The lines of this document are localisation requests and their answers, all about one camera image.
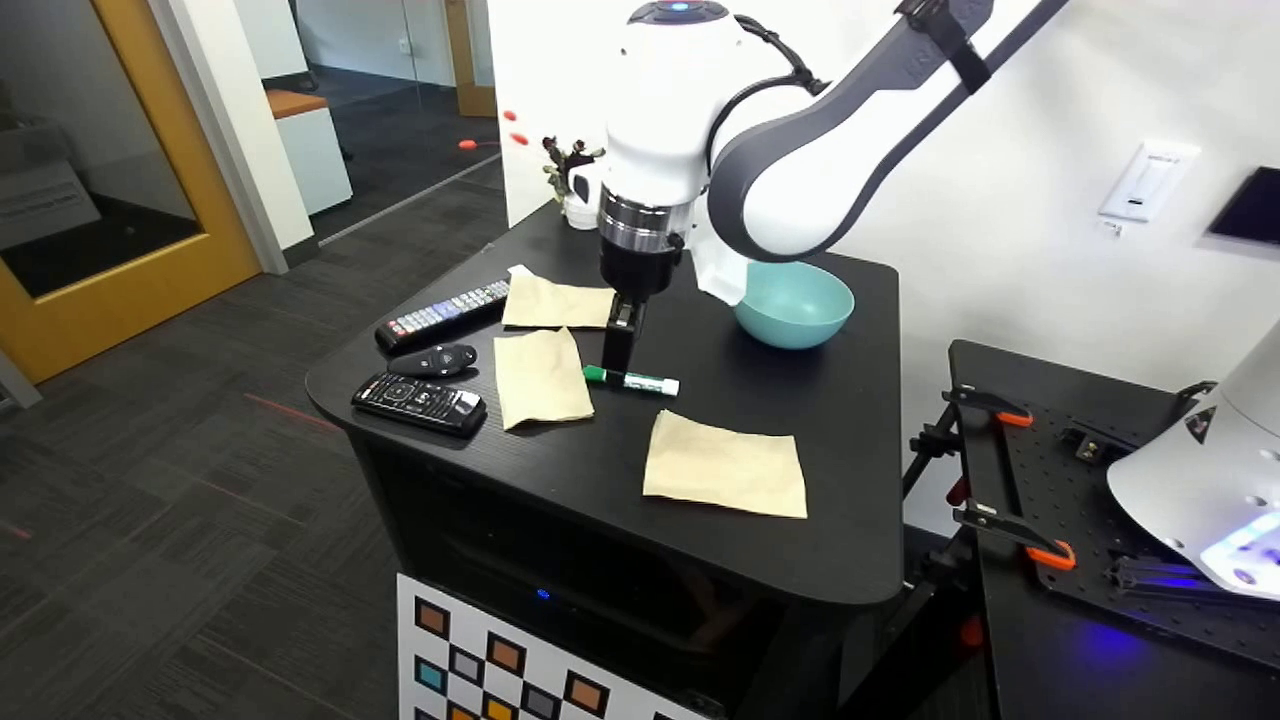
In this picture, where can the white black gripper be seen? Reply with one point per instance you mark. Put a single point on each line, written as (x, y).
(640, 245)

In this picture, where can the green marker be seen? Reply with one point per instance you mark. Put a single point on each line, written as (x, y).
(632, 380)

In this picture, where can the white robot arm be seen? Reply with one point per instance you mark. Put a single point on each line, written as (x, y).
(717, 111)

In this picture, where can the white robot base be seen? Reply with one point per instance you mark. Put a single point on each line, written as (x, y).
(1210, 481)

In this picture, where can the blue bowl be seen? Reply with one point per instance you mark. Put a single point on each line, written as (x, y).
(794, 305)

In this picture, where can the tan napkin near vase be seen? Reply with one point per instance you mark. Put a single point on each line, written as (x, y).
(539, 303)

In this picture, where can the tan napkin at edge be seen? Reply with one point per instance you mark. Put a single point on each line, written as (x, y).
(543, 377)

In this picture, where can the grey button remote control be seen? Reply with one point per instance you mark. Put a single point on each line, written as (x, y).
(442, 323)

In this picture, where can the white vase with flowers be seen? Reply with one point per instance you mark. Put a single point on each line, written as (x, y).
(570, 175)

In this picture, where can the small black remote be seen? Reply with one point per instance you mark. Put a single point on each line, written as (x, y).
(442, 362)

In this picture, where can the black remote control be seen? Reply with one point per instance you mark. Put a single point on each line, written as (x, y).
(420, 405)

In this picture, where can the tan paper napkin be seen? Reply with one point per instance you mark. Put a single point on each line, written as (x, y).
(726, 468)

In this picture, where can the colour checker board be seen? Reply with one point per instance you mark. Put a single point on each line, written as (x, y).
(457, 663)

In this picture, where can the black perforated mounting board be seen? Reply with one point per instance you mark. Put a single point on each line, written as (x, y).
(1057, 476)

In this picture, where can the orange handled clamp left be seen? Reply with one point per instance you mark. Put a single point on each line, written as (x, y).
(998, 405)

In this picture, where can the orange handled clamp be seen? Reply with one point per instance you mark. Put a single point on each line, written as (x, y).
(998, 405)
(1020, 532)

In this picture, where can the orange handled clamp right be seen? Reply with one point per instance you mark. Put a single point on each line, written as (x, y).
(1020, 532)

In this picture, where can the white wall switch plate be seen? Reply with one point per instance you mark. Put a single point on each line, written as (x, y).
(1147, 183)

